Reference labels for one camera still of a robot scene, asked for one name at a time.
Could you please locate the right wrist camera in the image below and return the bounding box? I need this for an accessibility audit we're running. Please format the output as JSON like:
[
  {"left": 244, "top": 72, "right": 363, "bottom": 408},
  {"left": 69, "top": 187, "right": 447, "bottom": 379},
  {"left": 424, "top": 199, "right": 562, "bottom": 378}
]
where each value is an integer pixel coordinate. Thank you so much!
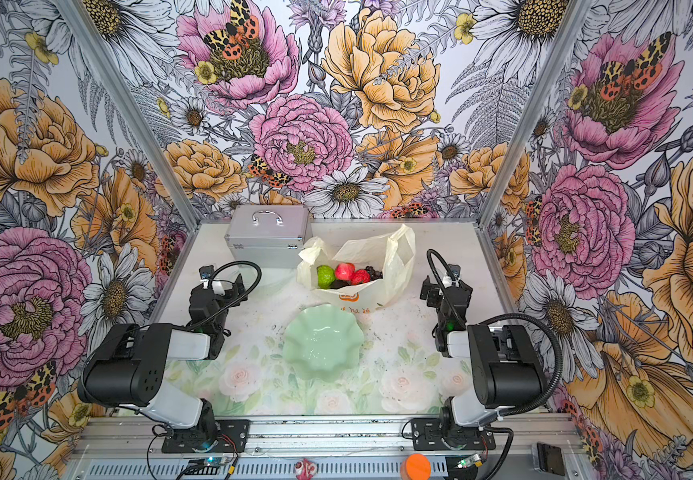
[{"left": 443, "top": 264, "right": 461, "bottom": 288}]

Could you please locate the dark purple grape bunch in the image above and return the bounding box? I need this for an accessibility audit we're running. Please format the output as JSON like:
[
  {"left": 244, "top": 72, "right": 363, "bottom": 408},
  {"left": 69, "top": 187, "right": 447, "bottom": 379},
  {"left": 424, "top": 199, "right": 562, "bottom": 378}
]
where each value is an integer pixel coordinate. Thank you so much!
[{"left": 365, "top": 266, "right": 383, "bottom": 281}]

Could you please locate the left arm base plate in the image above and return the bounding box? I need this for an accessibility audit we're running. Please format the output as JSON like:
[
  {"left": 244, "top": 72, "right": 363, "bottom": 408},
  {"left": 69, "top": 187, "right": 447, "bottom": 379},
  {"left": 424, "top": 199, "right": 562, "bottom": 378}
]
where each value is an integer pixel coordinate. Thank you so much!
[{"left": 160, "top": 419, "right": 250, "bottom": 454}]

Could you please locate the black phone device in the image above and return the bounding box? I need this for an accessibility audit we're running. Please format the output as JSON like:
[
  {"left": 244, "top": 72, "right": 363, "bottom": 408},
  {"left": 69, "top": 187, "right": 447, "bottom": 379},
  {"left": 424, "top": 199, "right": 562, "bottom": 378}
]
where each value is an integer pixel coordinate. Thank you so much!
[{"left": 532, "top": 442, "right": 567, "bottom": 478}]

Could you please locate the dark avocado fruit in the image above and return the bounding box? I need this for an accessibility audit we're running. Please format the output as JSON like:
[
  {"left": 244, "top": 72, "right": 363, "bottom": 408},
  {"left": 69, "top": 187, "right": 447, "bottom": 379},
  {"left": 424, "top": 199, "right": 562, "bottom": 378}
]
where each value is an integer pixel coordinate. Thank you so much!
[{"left": 330, "top": 279, "right": 352, "bottom": 290}]

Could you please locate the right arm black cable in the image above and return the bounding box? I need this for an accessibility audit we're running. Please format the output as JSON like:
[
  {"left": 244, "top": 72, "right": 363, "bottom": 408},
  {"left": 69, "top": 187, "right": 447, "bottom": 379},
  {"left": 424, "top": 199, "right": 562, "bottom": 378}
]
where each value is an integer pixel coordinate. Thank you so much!
[{"left": 425, "top": 248, "right": 565, "bottom": 480}]

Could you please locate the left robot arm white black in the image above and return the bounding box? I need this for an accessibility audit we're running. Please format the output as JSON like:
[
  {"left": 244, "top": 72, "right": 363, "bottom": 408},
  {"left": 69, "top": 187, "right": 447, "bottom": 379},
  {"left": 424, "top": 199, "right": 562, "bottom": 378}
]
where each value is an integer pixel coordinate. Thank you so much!
[{"left": 78, "top": 275, "right": 246, "bottom": 452}]

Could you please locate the orange round cap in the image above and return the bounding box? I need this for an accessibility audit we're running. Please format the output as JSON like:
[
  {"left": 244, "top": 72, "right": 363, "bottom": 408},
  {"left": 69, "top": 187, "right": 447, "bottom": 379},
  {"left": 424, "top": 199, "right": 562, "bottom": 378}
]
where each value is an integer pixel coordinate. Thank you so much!
[{"left": 400, "top": 453, "right": 433, "bottom": 480}]

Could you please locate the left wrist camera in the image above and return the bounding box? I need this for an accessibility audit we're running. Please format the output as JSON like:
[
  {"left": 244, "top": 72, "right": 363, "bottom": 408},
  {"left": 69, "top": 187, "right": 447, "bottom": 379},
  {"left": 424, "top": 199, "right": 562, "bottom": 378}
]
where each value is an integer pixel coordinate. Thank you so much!
[{"left": 198, "top": 265, "right": 216, "bottom": 282}]

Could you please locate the green bumpy fruit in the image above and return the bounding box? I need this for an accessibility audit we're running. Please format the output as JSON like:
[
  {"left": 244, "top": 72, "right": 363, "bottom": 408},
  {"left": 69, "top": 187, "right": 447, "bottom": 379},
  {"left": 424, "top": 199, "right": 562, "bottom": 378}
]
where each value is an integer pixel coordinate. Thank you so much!
[{"left": 316, "top": 265, "right": 336, "bottom": 289}]

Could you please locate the crinkled red fruit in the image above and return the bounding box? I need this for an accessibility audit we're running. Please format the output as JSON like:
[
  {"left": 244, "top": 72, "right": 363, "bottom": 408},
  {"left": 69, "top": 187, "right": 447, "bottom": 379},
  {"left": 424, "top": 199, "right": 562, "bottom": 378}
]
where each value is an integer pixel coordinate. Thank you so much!
[{"left": 350, "top": 269, "right": 371, "bottom": 285}]

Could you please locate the aluminium frame rail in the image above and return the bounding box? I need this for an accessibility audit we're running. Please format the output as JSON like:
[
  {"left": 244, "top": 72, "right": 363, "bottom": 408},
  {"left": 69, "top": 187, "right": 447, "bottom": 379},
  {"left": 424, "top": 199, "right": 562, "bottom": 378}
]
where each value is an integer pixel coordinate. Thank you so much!
[{"left": 64, "top": 412, "right": 596, "bottom": 479}]

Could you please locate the red white small object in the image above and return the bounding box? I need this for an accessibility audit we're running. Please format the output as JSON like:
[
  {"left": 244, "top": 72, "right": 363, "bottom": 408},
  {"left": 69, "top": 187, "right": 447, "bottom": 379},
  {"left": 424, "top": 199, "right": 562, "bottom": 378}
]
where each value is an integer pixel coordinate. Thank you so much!
[{"left": 294, "top": 459, "right": 318, "bottom": 480}]

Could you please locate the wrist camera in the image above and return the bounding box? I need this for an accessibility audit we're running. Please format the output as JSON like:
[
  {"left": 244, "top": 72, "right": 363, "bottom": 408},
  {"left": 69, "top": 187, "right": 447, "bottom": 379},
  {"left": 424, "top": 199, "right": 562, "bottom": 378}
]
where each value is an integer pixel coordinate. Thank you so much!
[
  {"left": 198, "top": 265, "right": 216, "bottom": 282},
  {"left": 443, "top": 264, "right": 461, "bottom": 288}
]

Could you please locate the silver metal case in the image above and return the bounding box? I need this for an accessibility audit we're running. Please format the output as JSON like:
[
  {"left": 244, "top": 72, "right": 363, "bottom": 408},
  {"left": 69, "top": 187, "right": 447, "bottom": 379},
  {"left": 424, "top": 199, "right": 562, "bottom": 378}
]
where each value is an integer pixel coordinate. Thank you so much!
[{"left": 224, "top": 204, "right": 312, "bottom": 269}]

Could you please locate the light green wavy plate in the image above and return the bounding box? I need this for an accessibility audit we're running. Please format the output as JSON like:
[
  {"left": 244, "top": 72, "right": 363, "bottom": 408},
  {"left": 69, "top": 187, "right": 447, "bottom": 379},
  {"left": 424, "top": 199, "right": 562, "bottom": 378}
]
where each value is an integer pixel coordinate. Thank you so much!
[{"left": 282, "top": 304, "right": 365, "bottom": 382}]

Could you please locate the red pink apple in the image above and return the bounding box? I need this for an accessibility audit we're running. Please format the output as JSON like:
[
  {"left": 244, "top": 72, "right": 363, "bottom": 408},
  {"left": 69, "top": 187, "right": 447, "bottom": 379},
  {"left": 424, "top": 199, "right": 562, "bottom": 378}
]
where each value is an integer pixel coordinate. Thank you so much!
[{"left": 334, "top": 263, "right": 357, "bottom": 283}]

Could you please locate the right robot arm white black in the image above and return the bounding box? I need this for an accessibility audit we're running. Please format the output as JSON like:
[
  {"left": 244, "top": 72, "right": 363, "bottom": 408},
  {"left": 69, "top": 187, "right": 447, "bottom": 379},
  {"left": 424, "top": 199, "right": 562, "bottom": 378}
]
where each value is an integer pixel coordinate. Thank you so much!
[{"left": 411, "top": 278, "right": 549, "bottom": 452}]

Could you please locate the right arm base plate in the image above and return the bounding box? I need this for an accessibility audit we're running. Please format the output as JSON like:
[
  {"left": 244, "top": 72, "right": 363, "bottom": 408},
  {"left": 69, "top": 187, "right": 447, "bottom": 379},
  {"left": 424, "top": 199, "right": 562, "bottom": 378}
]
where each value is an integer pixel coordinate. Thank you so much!
[{"left": 410, "top": 417, "right": 496, "bottom": 452}]

